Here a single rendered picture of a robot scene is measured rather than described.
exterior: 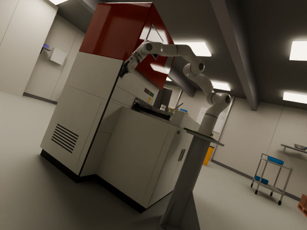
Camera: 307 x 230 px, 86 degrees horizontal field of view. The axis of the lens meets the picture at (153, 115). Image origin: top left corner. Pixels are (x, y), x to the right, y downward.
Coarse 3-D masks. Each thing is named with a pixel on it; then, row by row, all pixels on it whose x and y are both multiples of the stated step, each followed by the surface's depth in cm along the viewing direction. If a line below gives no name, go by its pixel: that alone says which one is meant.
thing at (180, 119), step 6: (174, 114) 150; (180, 114) 148; (186, 114) 153; (174, 120) 149; (180, 120) 147; (186, 120) 159; (192, 120) 179; (180, 126) 149; (186, 126) 166; (192, 126) 187
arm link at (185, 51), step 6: (180, 48) 128; (186, 48) 130; (180, 54) 131; (186, 54) 132; (192, 54) 132; (186, 60) 133; (192, 60) 130; (198, 60) 129; (192, 66) 130; (198, 66) 128; (204, 66) 130; (192, 72) 134; (198, 72) 131
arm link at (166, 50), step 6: (150, 42) 112; (156, 42) 114; (144, 48) 111; (150, 48) 112; (156, 48) 113; (162, 48) 118; (168, 48) 124; (174, 48) 126; (162, 54) 121; (168, 54) 127; (174, 54) 129
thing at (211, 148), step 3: (210, 147) 567; (213, 147) 571; (210, 150) 568; (207, 153) 568; (210, 153) 570; (207, 156) 568; (210, 156) 574; (207, 159) 570; (204, 162) 568; (207, 162) 574
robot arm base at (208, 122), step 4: (204, 116) 151; (208, 116) 148; (212, 116) 147; (204, 120) 149; (208, 120) 147; (212, 120) 146; (216, 120) 148; (204, 124) 148; (208, 124) 146; (212, 124) 147; (200, 128) 150; (204, 128) 147; (208, 128) 146; (212, 128) 147; (200, 132) 144; (204, 132) 146; (208, 132) 146
